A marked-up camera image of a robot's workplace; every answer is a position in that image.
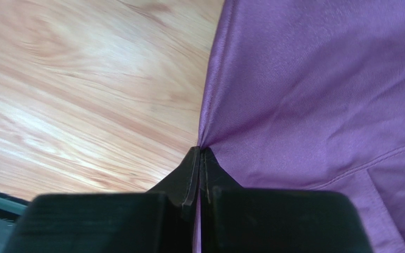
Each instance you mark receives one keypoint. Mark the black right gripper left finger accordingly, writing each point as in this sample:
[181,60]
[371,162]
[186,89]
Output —
[159,220]

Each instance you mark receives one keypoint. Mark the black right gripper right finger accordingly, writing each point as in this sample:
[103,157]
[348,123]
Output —
[238,219]

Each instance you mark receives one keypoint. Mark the purple cloth napkin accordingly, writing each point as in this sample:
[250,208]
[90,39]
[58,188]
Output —
[311,95]

